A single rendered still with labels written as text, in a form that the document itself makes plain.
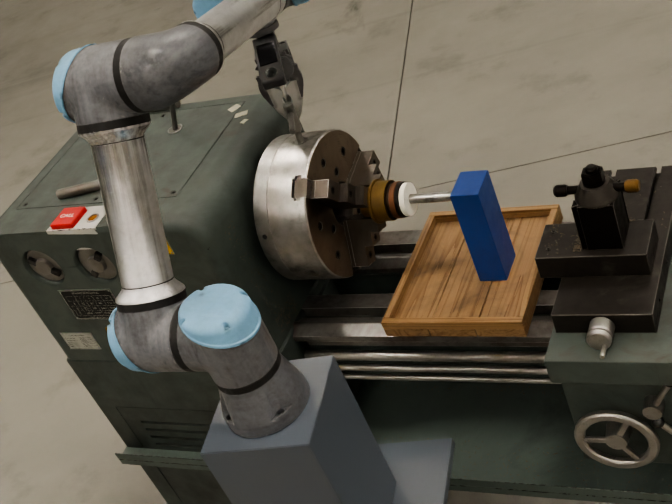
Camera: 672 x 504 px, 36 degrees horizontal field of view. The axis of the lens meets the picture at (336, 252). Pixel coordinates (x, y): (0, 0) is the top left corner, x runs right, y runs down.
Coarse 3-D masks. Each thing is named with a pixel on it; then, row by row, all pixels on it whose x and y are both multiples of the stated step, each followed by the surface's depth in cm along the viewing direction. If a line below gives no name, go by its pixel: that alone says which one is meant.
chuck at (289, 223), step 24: (288, 144) 212; (312, 144) 208; (336, 144) 215; (288, 168) 206; (312, 168) 206; (336, 168) 215; (288, 192) 205; (288, 216) 205; (312, 216) 205; (336, 216) 222; (288, 240) 207; (312, 240) 205; (336, 240) 213; (288, 264) 212; (312, 264) 209; (336, 264) 213
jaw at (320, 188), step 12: (300, 180) 205; (312, 180) 205; (324, 180) 204; (300, 192) 204; (312, 192) 205; (324, 192) 203; (336, 192) 206; (348, 192) 206; (360, 192) 208; (324, 204) 209; (336, 204) 209; (348, 204) 208; (360, 204) 208
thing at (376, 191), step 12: (384, 180) 211; (372, 192) 209; (384, 192) 208; (396, 192) 207; (372, 204) 209; (384, 204) 208; (396, 204) 207; (372, 216) 210; (384, 216) 209; (396, 216) 209
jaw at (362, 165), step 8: (360, 152) 223; (368, 152) 221; (360, 160) 221; (368, 160) 220; (376, 160) 222; (352, 168) 220; (360, 168) 219; (368, 168) 218; (376, 168) 218; (352, 176) 218; (360, 176) 217; (368, 176) 216; (376, 176) 215; (352, 184) 216; (360, 184) 215; (368, 184) 214
